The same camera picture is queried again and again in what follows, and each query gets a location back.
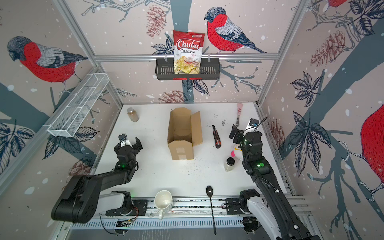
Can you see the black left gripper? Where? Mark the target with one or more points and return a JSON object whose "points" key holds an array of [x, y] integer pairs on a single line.
{"points": [[135, 146]]}

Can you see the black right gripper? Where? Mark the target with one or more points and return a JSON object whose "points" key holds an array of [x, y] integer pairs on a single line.
{"points": [[243, 137]]}

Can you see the colourful plush toy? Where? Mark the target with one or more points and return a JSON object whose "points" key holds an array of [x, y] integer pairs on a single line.
{"points": [[236, 153]]}

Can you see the red black utility knife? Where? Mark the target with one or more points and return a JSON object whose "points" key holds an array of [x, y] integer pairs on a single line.
{"points": [[216, 138]]}

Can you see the brown cardboard express box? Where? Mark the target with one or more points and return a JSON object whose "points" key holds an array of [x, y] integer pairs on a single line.
{"points": [[184, 133]]}

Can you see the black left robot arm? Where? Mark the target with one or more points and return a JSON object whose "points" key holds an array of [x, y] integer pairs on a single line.
{"points": [[82, 199]]}

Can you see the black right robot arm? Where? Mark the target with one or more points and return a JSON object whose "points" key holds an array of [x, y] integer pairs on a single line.
{"points": [[268, 203]]}

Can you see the brown spice jar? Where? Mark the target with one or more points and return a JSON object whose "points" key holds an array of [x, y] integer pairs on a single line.
{"points": [[133, 115]]}

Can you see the black lid glass jar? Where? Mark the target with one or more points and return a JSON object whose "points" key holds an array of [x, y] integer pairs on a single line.
{"points": [[229, 164]]}

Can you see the black long spoon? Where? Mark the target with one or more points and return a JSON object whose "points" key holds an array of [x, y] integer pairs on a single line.
{"points": [[209, 192]]}

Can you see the cream ceramic mug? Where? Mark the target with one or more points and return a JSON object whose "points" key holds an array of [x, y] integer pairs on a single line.
{"points": [[163, 202]]}

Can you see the Chuba cassava chips bag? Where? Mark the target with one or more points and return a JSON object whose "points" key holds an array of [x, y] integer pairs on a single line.
{"points": [[188, 50]]}

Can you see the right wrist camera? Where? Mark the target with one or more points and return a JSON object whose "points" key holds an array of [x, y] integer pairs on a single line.
{"points": [[253, 124]]}

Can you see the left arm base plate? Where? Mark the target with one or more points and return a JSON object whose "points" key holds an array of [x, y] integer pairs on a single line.
{"points": [[135, 207]]}

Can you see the white wire mesh shelf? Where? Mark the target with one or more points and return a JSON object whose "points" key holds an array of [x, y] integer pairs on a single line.
{"points": [[72, 116]]}

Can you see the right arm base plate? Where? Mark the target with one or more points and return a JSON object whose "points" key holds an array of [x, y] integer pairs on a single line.
{"points": [[233, 207]]}

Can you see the black wire wall basket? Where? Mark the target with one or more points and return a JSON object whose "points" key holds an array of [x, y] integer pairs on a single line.
{"points": [[206, 69]]}

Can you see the aluminium front rail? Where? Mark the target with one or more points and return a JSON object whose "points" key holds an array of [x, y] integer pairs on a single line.
{"points": [[185, 207]]}

